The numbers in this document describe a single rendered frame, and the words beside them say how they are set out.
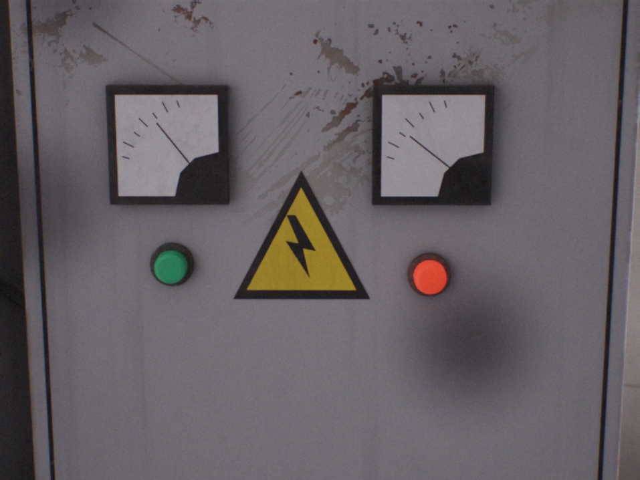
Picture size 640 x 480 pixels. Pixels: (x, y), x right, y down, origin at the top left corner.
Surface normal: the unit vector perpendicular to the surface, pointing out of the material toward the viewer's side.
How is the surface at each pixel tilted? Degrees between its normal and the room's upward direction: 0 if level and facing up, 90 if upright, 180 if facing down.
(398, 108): 90
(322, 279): 90
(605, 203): 90
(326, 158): 90
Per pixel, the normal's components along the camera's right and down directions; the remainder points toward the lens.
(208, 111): 0.00, 0.22
